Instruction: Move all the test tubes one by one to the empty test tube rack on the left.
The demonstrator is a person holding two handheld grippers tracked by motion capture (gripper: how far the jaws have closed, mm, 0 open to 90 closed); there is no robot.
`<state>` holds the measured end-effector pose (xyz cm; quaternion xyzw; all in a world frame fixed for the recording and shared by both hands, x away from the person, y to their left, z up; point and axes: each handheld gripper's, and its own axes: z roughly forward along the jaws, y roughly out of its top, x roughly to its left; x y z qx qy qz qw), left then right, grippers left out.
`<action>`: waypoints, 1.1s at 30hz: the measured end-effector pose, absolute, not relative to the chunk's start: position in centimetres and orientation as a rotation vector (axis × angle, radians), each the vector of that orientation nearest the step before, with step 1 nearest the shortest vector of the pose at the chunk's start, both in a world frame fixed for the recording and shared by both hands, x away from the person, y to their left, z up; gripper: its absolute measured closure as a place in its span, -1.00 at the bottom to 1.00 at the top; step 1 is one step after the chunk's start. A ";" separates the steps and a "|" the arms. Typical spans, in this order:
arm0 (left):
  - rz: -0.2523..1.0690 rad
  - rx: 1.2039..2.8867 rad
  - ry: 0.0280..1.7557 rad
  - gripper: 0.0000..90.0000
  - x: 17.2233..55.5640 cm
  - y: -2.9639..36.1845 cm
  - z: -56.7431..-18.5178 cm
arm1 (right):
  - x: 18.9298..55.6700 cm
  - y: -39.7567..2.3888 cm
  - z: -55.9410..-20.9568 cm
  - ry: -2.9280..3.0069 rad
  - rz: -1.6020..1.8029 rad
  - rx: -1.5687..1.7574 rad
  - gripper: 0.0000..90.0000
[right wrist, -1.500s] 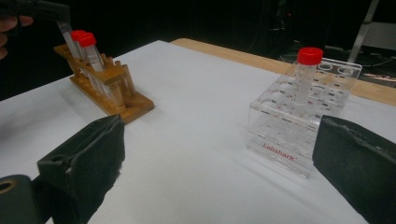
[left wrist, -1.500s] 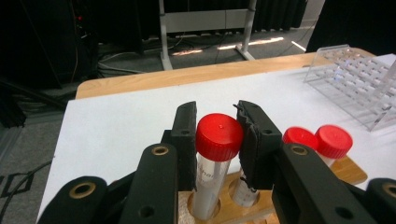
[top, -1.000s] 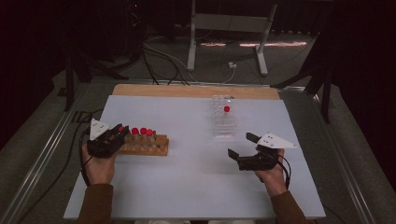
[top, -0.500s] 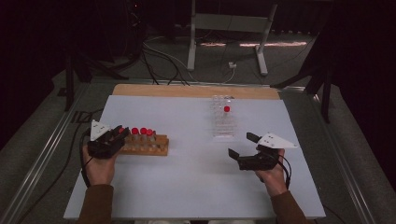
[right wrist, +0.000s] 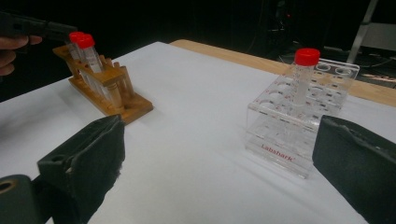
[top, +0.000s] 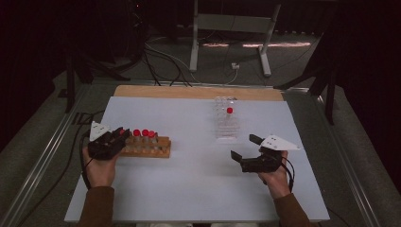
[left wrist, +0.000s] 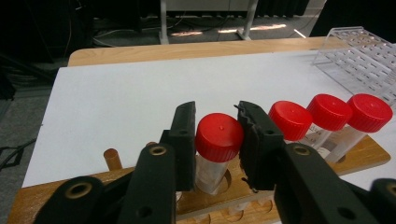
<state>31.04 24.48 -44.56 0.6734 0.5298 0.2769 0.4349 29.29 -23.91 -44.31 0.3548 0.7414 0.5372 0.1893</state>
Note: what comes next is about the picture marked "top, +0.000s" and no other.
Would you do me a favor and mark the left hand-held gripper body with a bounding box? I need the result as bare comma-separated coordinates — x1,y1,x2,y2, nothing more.
87,120,128,161

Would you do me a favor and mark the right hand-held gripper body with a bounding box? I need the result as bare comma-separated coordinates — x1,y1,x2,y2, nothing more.
239,134,303,174

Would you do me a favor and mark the clear plastic test tube rack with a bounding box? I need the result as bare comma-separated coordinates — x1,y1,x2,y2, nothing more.
214,96,241,140

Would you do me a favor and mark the wooden test tube rack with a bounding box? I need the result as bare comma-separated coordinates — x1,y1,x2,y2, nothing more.
118,130,172,159

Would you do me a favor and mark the person's left hand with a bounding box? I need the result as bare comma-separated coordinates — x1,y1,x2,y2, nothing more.
81,146,120,189

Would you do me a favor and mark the person's right hand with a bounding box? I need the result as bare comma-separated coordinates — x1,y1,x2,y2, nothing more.
257,149,293,201

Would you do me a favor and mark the white board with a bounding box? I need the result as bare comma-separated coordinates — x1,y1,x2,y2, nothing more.
64,96,331,223

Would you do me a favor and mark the black tripod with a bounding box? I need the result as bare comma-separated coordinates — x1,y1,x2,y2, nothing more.
64,46,131,114
273,31,339,126

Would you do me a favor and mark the grey metal stand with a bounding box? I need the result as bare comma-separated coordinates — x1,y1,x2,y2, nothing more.
188,0,282,78

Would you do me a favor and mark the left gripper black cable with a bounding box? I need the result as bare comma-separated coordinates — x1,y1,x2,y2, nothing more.
78,131,96,191

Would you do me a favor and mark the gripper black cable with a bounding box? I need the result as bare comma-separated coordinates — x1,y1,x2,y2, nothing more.
280,155,296,194
78,131,96,191

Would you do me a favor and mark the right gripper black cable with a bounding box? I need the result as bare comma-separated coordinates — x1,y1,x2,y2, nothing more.
280,155,296,194

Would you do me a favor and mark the black floor cable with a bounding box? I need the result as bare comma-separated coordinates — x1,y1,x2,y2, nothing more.
15,109,106,227

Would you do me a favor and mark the aluminium floor rail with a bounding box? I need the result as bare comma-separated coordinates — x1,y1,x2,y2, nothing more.
0,83,93,227
315,94,383,227

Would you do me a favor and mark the white cable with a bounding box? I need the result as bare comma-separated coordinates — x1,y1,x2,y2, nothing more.
224,68,238,86

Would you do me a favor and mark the black cable bundle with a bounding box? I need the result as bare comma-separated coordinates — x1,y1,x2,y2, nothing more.
142,42,202,88

